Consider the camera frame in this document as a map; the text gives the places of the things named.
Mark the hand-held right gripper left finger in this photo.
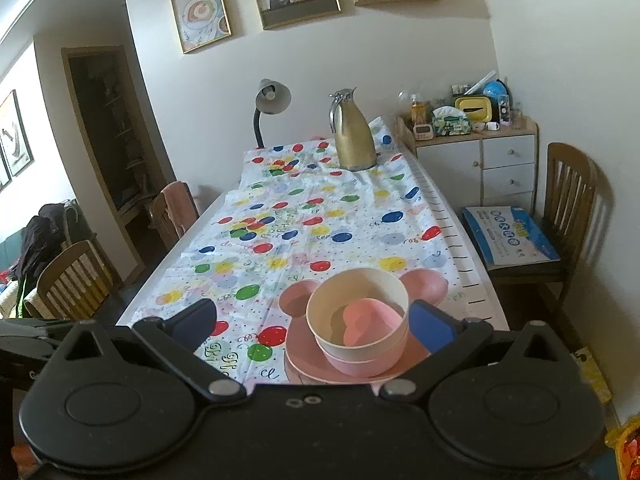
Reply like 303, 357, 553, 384
62, 298, 248, 403

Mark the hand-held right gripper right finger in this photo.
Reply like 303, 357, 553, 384
380, 300, 576, 403

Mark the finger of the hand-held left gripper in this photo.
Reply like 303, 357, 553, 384
0, 318, 75, 341

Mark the pink heart-shaped dish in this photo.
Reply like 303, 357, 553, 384
342, 298, 406, 348

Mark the pink bowl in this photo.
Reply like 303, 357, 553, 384
320, 340, 408, 377

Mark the cream bowl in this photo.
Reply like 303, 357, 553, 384
306, 267, 411, 362

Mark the pink mouse-shaped plate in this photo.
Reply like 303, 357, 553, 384
278, 268, 449, 385

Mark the wooden slatted chair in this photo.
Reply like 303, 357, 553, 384
36, 240, 123, 321
487, 142, 615, 341

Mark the black jacket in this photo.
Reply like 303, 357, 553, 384
12, 202, 91, 281

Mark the pink towel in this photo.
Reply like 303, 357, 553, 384
164, 181, 198, 238

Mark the blue and white flat box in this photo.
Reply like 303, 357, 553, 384
461, 205, 561, 267

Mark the balloon print tablecloth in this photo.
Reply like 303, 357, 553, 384
129, 130, 461, 386

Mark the yellow packet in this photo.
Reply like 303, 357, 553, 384
570, 345, 613, 406

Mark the white wooden cabinet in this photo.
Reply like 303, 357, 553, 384
397, 115, 540, 208

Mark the brown cardboard box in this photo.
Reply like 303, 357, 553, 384
396, 114, 418, 148

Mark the gold thermos jug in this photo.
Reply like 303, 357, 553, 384
328, 87, 378, 172

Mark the green tissue box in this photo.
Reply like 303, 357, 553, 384
431, 106, 472, 137

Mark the dark built-in bookshelf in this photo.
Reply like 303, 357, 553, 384
61, 46, 171, 221

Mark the yellow box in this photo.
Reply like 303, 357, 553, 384
454, 94, 493, 123

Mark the yellow orange bag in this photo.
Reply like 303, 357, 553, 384
605, 415, 640, 480

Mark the grey desk lamp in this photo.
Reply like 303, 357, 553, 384
252, 78, 292, 149

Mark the blue globe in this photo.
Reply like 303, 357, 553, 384
482, 80, 510, 106

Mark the white paper roll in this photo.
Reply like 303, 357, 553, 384
462, 70, 497, 96

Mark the framed food picture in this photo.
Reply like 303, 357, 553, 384
170, 0, 232, 55

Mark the framed abstract wall picture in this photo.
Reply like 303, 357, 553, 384
0, 90, 35, 177

